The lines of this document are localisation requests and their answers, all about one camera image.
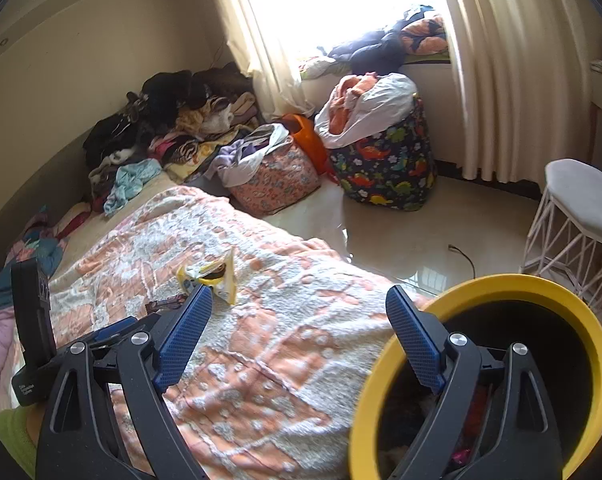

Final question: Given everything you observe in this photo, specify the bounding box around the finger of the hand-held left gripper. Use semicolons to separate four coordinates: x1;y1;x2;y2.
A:
88;314;160;351

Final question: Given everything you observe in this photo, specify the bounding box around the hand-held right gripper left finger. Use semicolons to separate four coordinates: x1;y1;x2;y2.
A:
35;284;214;480

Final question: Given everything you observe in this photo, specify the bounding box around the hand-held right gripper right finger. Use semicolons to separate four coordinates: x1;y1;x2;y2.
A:
385;285;564;480

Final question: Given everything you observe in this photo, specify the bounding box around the dark wrapper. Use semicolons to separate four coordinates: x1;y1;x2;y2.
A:
145;294;186;314

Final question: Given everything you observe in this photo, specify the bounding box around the yellow snack wrapper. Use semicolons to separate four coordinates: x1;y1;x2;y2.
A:
177;247;239;307

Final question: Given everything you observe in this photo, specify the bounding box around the yellow rimmed black trash bin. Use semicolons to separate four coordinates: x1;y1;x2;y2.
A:
348;274;602;480

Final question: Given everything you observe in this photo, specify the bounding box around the person's left forearm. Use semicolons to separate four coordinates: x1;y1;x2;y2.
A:
0;404;46;479

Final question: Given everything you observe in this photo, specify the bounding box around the blue patterned cloth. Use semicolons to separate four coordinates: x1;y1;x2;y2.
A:
0;227;66;312

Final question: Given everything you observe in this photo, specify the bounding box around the pink striped cloth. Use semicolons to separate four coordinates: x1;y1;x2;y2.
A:
55;202;92;242

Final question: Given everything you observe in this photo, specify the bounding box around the orange and white blanket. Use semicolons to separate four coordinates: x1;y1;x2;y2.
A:
0;185;432;480

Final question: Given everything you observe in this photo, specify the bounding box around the light blue cloth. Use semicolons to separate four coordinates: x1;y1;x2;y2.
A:
103;158;163;218

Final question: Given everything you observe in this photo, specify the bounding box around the dinosaur print laundry bag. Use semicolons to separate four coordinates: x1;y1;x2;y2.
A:
328;95;439;214

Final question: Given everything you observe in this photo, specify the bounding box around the white cloth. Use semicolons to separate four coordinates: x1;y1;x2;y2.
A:
215;123;291;189

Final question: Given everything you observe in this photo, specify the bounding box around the pink floral bag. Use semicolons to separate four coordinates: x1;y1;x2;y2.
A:
229;135;323;219

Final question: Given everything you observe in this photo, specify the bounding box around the pile of clothes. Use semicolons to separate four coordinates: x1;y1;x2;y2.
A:
83;62;262;197

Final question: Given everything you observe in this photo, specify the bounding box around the orange bag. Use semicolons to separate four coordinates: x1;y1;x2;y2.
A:
282;113;332;177

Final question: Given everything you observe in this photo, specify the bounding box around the white plastic bag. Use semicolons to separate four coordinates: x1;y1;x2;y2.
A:
313;72;419;149

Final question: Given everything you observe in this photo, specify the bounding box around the orange cloth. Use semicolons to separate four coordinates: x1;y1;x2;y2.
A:
328;74;383;134

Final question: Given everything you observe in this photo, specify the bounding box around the cream curtain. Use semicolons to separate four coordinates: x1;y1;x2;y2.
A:
201;0;317;122
428;0;595;184

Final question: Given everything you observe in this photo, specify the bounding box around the dark jacket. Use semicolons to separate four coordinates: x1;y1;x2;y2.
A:
327;22;413;74

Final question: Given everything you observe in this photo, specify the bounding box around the orange patterned blanket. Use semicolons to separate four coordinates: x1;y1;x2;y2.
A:
398;14;450;57

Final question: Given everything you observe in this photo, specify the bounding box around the window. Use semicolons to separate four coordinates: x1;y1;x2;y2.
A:
231;0;452;67

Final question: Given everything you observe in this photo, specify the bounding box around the black floor cable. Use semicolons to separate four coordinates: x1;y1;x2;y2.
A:
447;243;477;277

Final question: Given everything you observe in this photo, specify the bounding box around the white wire stool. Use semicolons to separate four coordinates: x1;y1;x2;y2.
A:
518;158;602;312

